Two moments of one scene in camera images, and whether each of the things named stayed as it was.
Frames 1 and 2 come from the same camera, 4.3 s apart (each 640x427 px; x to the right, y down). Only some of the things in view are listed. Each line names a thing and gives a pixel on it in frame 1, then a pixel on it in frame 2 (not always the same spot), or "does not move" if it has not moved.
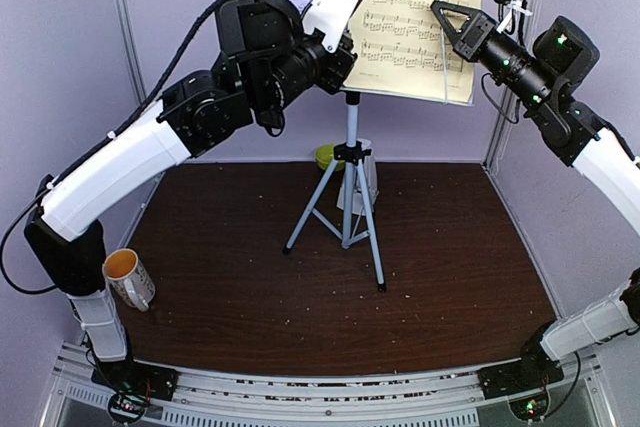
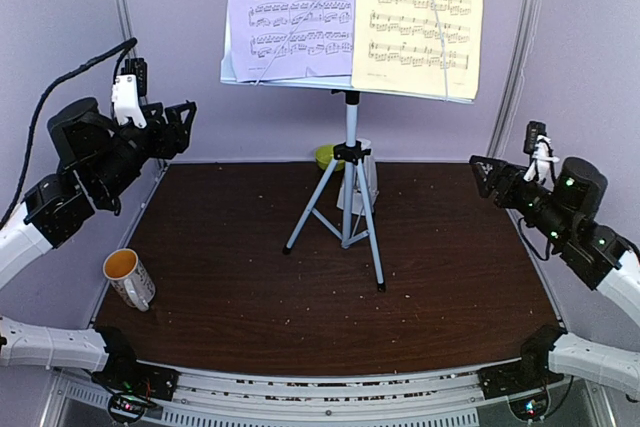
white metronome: (358, 206) does not move
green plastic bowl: (324, 156) does not move
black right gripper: (479, 27) to (501, 170)
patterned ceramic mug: (128, 278) does not move
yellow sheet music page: (401, 46) does not move
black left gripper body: (334, 80) to (170, 143)
